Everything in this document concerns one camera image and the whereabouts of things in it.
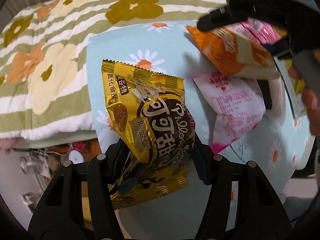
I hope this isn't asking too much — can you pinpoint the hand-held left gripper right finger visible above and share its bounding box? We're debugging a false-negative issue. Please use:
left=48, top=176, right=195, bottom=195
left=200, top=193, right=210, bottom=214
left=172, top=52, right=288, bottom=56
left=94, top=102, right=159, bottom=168
left=192, top=132, right=293, bottom=240

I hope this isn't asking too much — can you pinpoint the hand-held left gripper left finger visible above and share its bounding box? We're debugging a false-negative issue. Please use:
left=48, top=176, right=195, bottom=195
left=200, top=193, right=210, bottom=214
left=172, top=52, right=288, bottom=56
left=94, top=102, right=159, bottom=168
left=28, top=140, right=130, bottom=240

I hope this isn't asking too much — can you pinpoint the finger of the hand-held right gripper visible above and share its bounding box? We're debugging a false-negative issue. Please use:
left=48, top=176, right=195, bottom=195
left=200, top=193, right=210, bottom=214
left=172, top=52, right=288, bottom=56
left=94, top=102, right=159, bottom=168
left=197, top=7, right=250, bottom=32
left=257, top=38, right=293, bottom=110

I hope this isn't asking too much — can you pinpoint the orange and white snack packet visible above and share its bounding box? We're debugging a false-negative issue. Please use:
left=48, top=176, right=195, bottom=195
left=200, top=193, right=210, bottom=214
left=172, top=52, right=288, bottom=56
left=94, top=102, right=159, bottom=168
left=185, top=24, right=280, bottom=80

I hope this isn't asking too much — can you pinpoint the pink striped snack packet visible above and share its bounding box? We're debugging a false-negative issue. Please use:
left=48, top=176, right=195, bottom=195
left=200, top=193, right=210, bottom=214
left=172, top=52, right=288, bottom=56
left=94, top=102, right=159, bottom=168
left=231, top=21, right=288, bottom=46

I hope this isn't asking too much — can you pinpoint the gold snack packet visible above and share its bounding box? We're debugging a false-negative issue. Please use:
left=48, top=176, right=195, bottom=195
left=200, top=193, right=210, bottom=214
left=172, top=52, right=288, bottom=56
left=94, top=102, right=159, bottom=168
left=101, top=59, right=196, bottom=210

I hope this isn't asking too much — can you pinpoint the person's right hand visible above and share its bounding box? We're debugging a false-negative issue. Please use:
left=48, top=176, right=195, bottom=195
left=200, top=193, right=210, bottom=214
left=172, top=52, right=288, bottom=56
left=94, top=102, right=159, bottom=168
left=287, top=65, right=320, bottom=136

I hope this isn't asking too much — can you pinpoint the pale pink snack packet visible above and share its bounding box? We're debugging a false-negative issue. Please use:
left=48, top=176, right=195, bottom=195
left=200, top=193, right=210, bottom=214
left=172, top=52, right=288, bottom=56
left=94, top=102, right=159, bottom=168
left=192, top=71, right=266, bottom=154

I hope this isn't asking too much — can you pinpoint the white round item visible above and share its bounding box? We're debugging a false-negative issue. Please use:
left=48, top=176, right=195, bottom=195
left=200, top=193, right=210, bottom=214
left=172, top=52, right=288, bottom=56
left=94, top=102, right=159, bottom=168
left=69, top=150, right=82, bottom=163

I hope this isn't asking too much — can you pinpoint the daisy print tablecloth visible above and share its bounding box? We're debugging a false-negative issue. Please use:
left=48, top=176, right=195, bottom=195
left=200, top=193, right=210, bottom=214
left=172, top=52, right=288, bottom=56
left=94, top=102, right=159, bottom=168
left=86, top=21, right=317, bottom=240

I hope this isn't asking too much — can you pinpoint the pink folded blanket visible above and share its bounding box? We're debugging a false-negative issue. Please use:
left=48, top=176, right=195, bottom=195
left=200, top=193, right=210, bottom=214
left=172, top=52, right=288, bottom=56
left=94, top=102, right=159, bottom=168
left=0, top=139, right=25, bottom=153

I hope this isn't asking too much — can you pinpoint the floral striped blanket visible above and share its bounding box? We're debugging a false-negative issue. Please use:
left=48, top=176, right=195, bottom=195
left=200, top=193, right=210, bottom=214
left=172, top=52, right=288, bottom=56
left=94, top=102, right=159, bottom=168
left=0, top=0, right=228, bottom=140

